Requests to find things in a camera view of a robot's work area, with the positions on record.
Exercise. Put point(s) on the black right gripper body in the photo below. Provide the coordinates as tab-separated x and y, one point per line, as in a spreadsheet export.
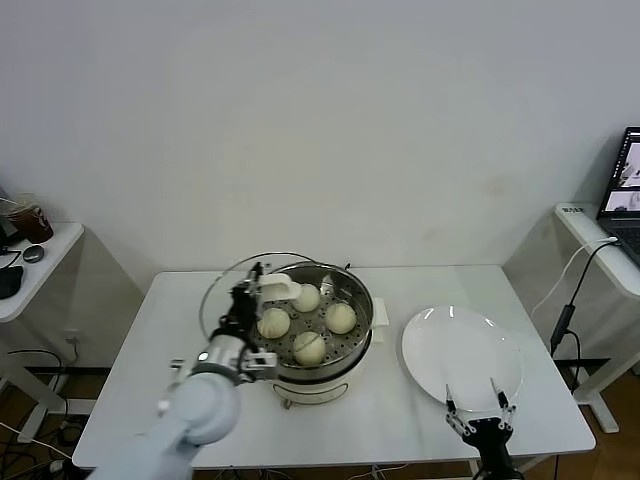
487	435

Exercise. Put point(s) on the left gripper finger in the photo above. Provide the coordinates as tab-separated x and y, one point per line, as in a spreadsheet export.
258	275
245	290

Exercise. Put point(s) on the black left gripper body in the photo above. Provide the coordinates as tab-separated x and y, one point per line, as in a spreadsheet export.
242	315

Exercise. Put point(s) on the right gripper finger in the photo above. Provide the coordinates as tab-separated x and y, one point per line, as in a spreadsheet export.
504	402
452	407

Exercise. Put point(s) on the white steamed baozi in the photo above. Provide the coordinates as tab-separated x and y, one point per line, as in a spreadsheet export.
309	299
309	349
341	318
274	324

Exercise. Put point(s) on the perforated steel steamer basket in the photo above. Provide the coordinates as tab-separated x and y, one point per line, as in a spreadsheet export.
360	300

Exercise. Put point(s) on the round white plate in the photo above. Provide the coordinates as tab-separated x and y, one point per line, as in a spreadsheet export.
460	350

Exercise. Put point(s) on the cream electric cooker pot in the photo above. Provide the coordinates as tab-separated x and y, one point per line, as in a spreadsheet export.
320	390

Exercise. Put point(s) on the white side table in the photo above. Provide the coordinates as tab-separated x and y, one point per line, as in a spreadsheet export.
55	255
600	260

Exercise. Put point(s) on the small printed label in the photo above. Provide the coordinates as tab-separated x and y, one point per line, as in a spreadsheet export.
572	210

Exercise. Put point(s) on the round black disc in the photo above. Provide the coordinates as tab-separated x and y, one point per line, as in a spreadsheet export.
33	254

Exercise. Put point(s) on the iced coffee plastic cup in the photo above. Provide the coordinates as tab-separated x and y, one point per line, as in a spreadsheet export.
35	222

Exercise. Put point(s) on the open dark laptop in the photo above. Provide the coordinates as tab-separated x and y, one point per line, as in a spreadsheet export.
622	200

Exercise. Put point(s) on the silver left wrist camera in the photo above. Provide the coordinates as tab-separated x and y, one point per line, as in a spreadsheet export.
262	361

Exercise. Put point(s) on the white wall socket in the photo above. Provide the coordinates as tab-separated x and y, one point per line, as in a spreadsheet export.
71	336

